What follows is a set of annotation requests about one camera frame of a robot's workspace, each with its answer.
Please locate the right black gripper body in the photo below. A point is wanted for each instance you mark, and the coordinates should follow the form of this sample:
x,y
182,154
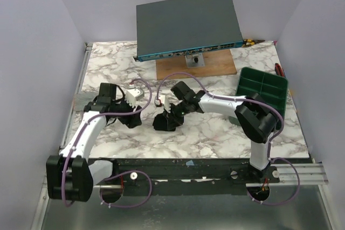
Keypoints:
x,y
170,115

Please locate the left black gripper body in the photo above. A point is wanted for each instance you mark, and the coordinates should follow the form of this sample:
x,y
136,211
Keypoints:
x,y
125,105

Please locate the black underwear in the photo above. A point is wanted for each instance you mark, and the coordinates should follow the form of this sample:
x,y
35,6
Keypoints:
x,y
164,123

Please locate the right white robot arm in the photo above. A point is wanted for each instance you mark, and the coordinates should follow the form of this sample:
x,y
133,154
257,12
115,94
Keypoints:
x,y
257,119

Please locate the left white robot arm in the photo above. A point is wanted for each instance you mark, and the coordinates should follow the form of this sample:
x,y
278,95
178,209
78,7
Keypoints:
x,y
70,177

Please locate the grey striped underwear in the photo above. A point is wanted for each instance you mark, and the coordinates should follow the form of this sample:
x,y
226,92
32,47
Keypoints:
x,y
80,100

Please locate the brown plywood board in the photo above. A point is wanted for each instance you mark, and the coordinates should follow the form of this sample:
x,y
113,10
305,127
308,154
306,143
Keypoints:
x,y
207,64

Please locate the blue tape piece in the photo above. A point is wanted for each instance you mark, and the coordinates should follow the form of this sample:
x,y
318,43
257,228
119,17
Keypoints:
x,y
190,163

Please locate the green divided plastic tray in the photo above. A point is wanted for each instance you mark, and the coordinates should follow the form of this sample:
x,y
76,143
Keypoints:
x,y
272,88

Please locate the red black utility knife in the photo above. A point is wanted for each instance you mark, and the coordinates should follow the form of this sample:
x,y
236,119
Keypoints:
x,y
278,70

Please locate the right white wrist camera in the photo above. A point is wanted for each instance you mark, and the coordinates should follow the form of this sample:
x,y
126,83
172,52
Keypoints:
x,y
162,101

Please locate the grey metal stand bracket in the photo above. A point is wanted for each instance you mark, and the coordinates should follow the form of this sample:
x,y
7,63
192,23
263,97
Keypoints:
x,y
195,60

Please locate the black metal base rail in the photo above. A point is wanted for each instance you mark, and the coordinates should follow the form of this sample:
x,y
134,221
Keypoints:
x,y
171,177

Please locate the grey network switch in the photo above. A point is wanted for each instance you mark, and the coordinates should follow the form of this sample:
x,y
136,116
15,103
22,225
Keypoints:
x,y
185,27

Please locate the aluminium frame rail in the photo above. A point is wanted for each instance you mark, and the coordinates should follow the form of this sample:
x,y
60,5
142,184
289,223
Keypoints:
x,y
44,197

